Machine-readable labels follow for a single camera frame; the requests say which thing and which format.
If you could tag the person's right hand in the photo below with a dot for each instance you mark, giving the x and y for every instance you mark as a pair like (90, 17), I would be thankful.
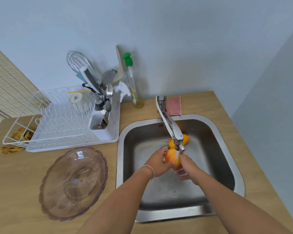
(191, 171)

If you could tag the person's left hand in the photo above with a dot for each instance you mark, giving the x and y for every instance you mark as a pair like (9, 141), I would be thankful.
(157, 163)

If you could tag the red yellow apple fruit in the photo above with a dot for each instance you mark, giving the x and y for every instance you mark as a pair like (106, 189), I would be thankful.
(172, 157)

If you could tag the orange mango fruit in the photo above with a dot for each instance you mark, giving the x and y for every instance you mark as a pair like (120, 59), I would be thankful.
(186, 138)

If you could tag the white dish rack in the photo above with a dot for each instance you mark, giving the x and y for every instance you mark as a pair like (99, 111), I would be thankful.
(58, 126)

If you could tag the person's right forearm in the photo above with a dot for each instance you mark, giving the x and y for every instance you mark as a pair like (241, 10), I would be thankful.
(234, 209)

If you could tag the person's left forearm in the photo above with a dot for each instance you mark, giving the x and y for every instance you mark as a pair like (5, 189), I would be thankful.
(117, 207)

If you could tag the stainless steel sink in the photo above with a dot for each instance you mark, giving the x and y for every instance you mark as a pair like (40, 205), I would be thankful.
(141, 136)

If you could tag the chrome faucet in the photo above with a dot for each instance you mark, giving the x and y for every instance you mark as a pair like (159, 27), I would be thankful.
(171, 124)

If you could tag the pink sponge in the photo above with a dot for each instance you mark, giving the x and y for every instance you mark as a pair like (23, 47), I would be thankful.
(173, 105)

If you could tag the white plastic cutlery holder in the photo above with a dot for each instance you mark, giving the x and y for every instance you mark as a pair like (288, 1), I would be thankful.
(103, 136)

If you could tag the metal spoon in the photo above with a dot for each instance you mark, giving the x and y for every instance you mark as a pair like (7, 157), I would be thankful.
(102, 125)
(107, 106)

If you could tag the green capped dish soap bottle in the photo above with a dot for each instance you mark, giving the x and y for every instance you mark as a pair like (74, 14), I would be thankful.
(131, 87)

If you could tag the white spray bottle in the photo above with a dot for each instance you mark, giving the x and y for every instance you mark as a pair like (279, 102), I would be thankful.
(122, 88)

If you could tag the metal fork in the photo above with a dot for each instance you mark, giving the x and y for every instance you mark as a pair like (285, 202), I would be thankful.
(109, 89)

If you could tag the grey metal ladle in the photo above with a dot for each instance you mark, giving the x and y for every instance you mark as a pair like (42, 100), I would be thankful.
(108, 76)

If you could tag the beige spatula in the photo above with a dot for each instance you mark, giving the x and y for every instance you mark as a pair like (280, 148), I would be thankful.
(119, 70)

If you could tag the round white disc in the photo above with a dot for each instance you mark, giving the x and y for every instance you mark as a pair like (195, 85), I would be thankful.
(75, 98)

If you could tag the thin yellow stick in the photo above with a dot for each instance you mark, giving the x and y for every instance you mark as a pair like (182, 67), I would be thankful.
(79, 91)

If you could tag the teal spatula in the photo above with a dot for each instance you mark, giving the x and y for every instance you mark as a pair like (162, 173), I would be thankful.
(79, 76)

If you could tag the yellow cloth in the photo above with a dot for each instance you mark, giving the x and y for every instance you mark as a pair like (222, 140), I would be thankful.
(11, 149)

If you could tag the woven rattan folding screen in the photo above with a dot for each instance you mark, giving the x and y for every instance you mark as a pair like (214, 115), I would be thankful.
(7, 90)

